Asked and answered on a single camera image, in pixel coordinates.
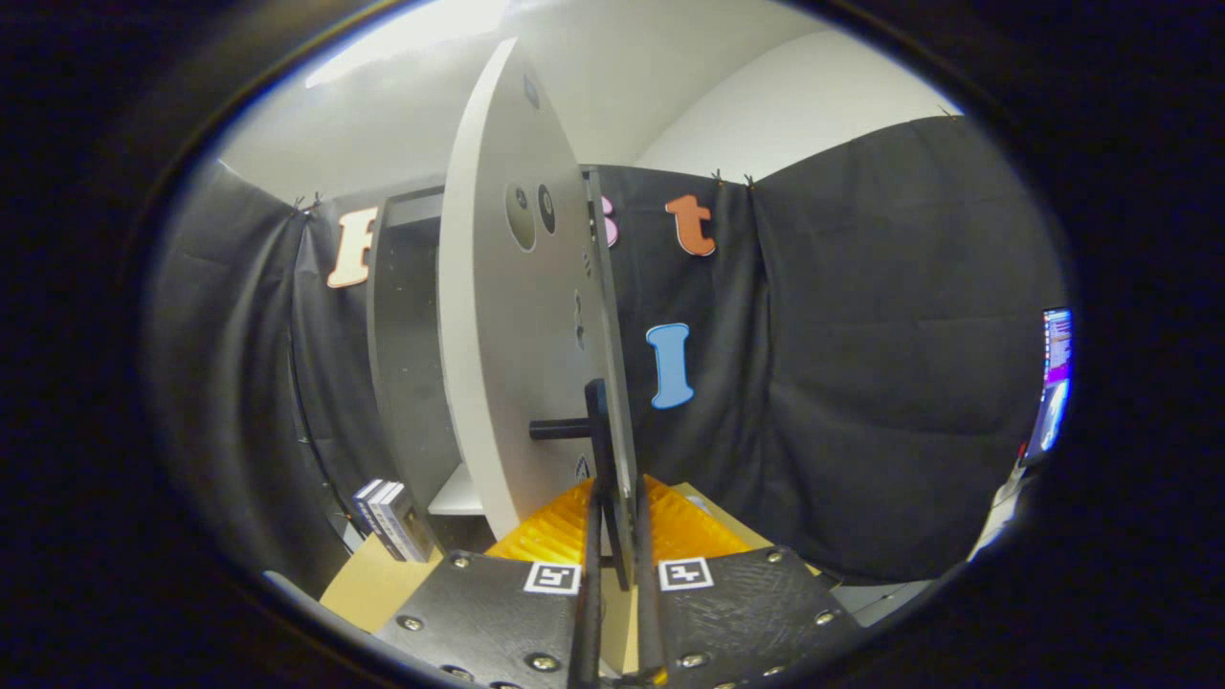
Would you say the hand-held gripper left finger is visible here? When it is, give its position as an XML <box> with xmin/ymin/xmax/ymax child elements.
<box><xmin>378</xmin><ymin>477</ymin><xmax>606</xmax><ymax>689</ymax></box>

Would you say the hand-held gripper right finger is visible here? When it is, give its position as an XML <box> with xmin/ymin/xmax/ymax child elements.
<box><xmin>632</xmin><ymin>474</ymin><xmax>862</xmax><ymax>689</ymax></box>

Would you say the black door handle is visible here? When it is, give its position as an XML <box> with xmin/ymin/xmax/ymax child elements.
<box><xmin>529</xmin><ymin>378</ymin><xmax>633</xmax><ymax>589</ymax></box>

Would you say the white cabinet door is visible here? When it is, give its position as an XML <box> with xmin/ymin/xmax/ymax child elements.
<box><xmin>438</xmin><ymin>36</ymin><xmax>640</xmax><ymax>589</ymax></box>

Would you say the white cabinet shelf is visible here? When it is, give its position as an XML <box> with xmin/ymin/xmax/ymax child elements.
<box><xmin>428</xmin><ymin>464</ymin><xmax>486</xmax><ymax>518</ymax></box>

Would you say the grey cover book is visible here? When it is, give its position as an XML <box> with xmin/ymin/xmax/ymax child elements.
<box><xmin>383</xmin><ymin>483</ymin><xmax>432</xmax><ymax>564</ymax></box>

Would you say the white spine book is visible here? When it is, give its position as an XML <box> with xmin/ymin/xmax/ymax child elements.
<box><xmin>367</xmin><ymin>481</ymin><xmax>408</xmax><ymax>561</ymax></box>

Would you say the grey cabinet body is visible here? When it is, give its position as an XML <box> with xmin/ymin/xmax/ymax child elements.
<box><xmin>367</xmin><ymin>187</ymin><xmax>489</xmax><ymax>546</ymax></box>

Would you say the black backdrop cloth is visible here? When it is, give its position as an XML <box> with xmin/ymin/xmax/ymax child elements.
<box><xmin>153</xmin><ymin>115</ymin><xmax>1068</xmax><ymax>585</ymax></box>

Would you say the thin black pole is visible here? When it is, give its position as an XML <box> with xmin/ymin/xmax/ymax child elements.
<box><xmin>287</xmin><ymin>325</ymin><xmax>350</xmax><ymax>551</ymax></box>

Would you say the computer monitor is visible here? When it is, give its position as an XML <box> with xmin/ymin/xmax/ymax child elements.
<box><xmin>1019</xmin><ymin>306</ymin><xmax>1075</xmax><ymax>470</ymax></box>

